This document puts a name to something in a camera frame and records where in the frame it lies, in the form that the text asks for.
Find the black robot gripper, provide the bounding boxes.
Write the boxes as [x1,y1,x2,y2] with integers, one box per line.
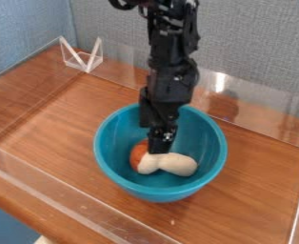
[140,61,200,154]

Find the blue plastic bowl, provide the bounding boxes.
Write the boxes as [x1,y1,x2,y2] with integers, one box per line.
[93,104,228,203]

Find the plush brown white mushroom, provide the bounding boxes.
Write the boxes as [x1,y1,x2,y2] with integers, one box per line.
[129,140,199,176]

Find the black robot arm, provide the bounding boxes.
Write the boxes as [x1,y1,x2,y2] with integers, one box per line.
[108,0,200,154]

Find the clear acrylic enclosure wall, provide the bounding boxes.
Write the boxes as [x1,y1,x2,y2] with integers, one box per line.
[0,42,299,244]

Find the clear acrylic corner bracket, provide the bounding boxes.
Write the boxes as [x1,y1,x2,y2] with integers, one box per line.
[60,36,103,73]

